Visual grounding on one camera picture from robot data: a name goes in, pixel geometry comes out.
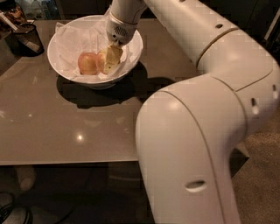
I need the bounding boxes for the black mesh pen holder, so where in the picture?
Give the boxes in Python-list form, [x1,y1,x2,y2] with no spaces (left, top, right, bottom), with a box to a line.
[12,24,45,57]

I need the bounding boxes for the white bowl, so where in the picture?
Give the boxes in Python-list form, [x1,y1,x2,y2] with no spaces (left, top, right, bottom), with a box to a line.
[46,14,144,90]

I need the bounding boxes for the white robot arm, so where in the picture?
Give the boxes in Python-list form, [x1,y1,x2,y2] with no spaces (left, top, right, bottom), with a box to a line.
[107,0,280,224]

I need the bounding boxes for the white table leg foot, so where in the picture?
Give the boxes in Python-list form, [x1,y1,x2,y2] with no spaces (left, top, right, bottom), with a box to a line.
[15,165,36,191]

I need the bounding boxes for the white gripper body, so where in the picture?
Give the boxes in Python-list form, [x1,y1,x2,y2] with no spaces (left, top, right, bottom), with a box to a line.
[106,12,137,46]

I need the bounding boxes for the white crumpled paper liner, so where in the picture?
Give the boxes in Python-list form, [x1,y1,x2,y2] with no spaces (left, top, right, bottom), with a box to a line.
[54,17,135,83]

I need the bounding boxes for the black cables on floor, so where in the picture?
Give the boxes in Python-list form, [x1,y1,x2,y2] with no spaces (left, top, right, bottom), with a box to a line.
[0,191,34,224]

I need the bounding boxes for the cluttered items at corner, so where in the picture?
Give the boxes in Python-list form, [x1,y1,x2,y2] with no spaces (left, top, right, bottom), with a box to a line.
[0,0,60,25]

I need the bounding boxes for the red-yellow apple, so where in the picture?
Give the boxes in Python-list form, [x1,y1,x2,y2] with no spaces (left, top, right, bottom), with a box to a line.
[78,52,98,75]
[96,50,107,74]

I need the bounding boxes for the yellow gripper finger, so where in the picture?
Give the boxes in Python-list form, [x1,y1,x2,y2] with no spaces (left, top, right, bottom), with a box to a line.
[103,45,123,74]

